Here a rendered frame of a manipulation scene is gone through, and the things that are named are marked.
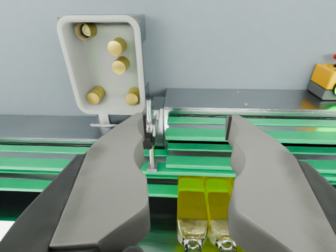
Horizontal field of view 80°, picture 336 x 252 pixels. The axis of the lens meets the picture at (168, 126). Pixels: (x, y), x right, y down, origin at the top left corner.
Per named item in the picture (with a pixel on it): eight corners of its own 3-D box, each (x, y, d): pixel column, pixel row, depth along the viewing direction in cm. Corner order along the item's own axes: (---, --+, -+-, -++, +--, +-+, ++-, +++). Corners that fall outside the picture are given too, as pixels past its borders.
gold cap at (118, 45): (111, 37, 49) (105, 40, 45) (126, 37, 48) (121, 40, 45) (113, 52, 50) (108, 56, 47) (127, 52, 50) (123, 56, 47)
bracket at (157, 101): (152, 127, 56) (149, 142, 50) (151, 96, 51) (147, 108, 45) (165, 128, 56) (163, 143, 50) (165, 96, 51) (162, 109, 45)
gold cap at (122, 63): (115, 55, 51) (110, 60, 47) (129, 56, 51) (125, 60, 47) (117, 69, 53) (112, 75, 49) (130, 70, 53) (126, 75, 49)
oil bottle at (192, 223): (177, 168, 55) (176, 251, 37) (178, 152, 52) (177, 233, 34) (198, 169, 55) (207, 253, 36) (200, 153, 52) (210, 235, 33)
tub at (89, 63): (91, 100, 60) (78, 114, 52) (72, 13, 48) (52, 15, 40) (150, 101, 59) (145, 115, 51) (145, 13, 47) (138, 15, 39)
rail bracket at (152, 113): (150, 148, 51) (142, 187, 41) (145, 85, 42) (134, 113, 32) (162, 149, 51) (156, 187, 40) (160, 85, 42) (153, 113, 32)
